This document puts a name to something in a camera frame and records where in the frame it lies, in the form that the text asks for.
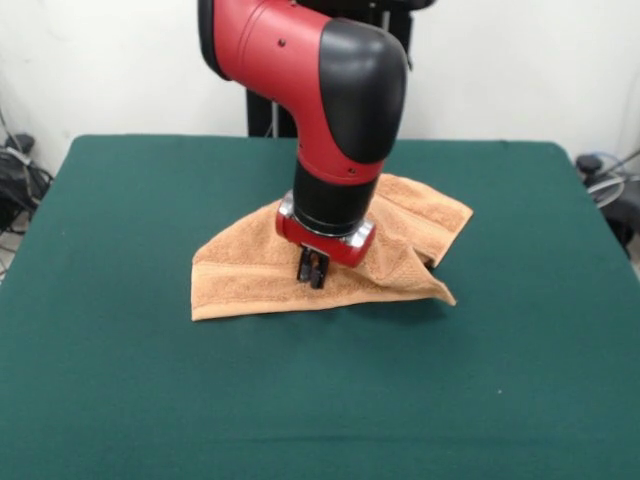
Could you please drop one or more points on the black robot pedestal frame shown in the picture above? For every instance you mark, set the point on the black robot pedestal frame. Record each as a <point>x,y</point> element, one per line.
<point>265,115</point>

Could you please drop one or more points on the dark green table cloth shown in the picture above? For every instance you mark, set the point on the dark green table cloth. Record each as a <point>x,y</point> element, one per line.
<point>125,375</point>

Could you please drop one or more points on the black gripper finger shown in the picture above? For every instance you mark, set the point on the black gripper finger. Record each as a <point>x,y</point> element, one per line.
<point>318,272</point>
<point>303,265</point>

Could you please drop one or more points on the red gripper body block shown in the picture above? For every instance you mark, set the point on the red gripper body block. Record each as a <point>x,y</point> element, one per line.
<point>330,247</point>

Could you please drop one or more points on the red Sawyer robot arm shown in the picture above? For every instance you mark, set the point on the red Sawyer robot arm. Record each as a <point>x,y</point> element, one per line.
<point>325,100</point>

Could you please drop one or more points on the orange terry towel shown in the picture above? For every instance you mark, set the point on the orange terry towel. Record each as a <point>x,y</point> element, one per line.
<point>240,280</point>

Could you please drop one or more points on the black equipment block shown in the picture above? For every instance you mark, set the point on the black equipment block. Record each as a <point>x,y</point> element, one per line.
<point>622,210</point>

